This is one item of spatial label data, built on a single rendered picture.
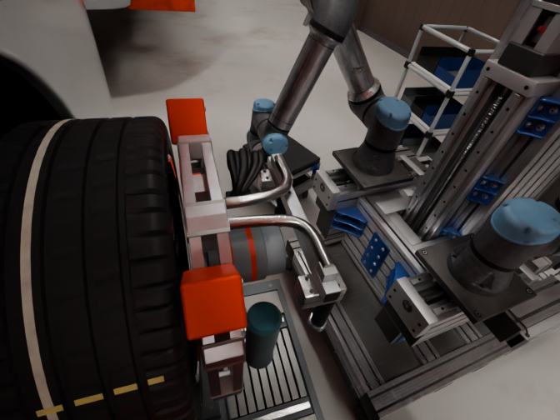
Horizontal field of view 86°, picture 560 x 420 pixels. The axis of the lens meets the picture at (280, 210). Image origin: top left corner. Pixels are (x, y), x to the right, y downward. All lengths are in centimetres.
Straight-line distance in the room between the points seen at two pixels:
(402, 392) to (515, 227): 81
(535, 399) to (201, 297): 179
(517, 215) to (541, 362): 138
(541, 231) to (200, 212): 69
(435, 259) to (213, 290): 69
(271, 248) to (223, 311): 33
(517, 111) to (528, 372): 143
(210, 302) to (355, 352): 104
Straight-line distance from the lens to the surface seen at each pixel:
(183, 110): 68
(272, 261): 71
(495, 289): 94
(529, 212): 86
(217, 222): 47
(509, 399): 192
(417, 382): 144
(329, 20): 83
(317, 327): 78
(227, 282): 39
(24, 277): 46
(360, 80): 109
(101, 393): 49
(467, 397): 181
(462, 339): 164
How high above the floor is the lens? 146
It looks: 45 degrees down
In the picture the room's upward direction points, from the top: 8 degrees clockwise
